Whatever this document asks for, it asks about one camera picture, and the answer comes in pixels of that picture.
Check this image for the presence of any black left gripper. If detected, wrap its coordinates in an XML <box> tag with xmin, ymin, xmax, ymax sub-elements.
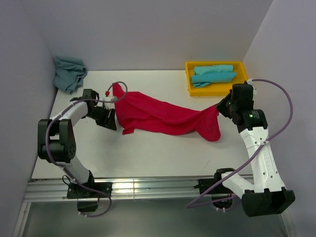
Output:
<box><xmin>86</xmin><ymin>105</ymin><xmax>117</xmax><ymax>130</ymax></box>

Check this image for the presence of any red t-shirt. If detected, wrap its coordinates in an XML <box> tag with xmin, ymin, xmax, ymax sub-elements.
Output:
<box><xmin>113</xmin><ymin>83</ymin><xmax>221</xmax><ymax>142</ymax></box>

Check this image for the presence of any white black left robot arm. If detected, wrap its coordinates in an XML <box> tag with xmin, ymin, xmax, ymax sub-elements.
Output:
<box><xmin>38</xmin><ymin>89</ymin><xmax>117</xmax><ymax>197</ymax></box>

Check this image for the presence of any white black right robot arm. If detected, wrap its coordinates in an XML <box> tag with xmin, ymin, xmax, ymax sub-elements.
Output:
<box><xmin>213</xmin><ymin>83</ymin><xmax>295</xmax><ymax>217</ymax></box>

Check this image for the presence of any yellow plastic bin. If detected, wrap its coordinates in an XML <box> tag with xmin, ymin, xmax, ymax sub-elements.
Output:
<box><xmin>185</xmin><ymin>61</ymin><xmax>248</xmax><ymax>97</ymax></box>

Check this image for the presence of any rolled teal t-shirt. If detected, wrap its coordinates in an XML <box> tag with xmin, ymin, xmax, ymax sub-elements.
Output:
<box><xmin>193</xmin><ymin>65</ymin><xmax>233</xmax><ymax>75</ymax></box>
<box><xmin>190</xmin><ymin>72</ymin><xmax>237</xmax><ymax>88</ymax></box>

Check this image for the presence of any crumpled grey-blue t-shirt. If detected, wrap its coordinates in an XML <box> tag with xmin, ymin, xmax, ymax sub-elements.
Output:
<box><xmin>53</xmin><ymin>56</ymin><xmax>87</xmax><ymax>94</ymax></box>

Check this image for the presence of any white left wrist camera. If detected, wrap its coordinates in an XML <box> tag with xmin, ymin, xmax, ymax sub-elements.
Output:
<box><xmin>102</xmin><ymin>91</ymin><xmax>117</xmax><ymax>109</ymax></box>

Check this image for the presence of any aluminium mounting rail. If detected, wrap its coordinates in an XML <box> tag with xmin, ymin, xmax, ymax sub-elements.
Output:
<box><xmin>22</xmin><ymin>176</ymin><xmax>212</xmax><ymax>202</ymax></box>

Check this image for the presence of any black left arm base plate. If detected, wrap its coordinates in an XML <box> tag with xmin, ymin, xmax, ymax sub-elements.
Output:
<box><xmin>66</xmin><ymin>182</ymin><xmax>113</xmax><ymax>199</ymax></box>

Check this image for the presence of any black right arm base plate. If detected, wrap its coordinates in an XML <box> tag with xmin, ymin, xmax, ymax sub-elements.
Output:
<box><xmin>194</xmin><ymin>178</ymin><xmax>233</xmax><ymax>195</ymax></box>

